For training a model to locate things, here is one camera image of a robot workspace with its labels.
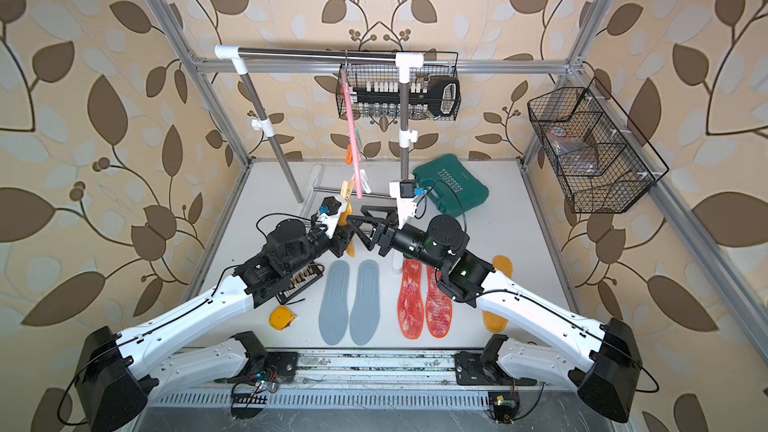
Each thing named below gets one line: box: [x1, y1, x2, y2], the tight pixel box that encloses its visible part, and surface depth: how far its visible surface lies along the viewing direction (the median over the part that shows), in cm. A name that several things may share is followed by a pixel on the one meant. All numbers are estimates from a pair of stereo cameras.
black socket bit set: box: [352, 75, 461, 119], surface depth 86 cm
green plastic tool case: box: [412, 154, 489, 218], surface depth 110 cm
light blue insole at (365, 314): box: [350, 259, 381, 346], surface depth 86 cm
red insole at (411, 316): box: [398, 259, 425, 340], surface depth 86 cm
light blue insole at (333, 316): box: [318, 260, 350, 346], surface depth 87 cm
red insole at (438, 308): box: [425, 265, 452, 339], surface depth 84 cm
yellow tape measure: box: [268, 305, 296, 331], surface depth 83 cm
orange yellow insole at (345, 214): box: [338, 201, 353, 227], surface depth 64 cm
